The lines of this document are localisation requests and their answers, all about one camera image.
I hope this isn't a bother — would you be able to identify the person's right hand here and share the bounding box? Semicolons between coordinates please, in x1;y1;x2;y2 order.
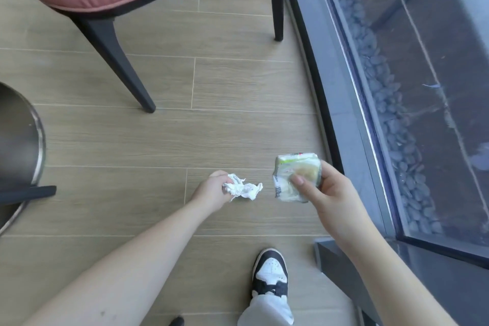
291;160;368;247

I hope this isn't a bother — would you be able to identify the person's left hand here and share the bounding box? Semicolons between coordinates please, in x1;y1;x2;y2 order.
190;170;234;213

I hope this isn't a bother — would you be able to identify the green and white snack packet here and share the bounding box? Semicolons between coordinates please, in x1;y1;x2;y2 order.
272;153;322;203

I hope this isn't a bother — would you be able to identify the white tissue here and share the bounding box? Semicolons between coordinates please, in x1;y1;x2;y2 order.
222;173;264;202

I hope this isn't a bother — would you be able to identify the person's right forearm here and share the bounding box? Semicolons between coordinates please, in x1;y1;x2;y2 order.
336;221;459;326

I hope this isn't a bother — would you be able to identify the person's left forearm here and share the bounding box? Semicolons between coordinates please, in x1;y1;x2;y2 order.
21;195;226;326

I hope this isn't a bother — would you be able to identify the dark grey pillar base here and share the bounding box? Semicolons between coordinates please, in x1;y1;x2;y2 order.
314;237;489;326

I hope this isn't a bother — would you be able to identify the black and white sneaker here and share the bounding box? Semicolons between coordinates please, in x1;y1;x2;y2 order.
251;248;289;300

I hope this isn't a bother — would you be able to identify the row of grey pebbles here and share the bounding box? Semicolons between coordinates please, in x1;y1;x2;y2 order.
325;0;444;235

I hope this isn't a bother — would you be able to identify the light grey trouser leg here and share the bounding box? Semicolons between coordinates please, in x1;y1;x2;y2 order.
237;293;295;326

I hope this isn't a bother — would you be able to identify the black chair leg bar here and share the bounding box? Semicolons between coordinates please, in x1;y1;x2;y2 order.
0;185;57;206

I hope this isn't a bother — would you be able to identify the round metal table base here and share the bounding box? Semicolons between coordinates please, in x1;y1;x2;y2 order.
0;82;47;236

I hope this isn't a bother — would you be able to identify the dark grey window frame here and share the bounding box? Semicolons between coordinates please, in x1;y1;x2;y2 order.
284;0;489;261

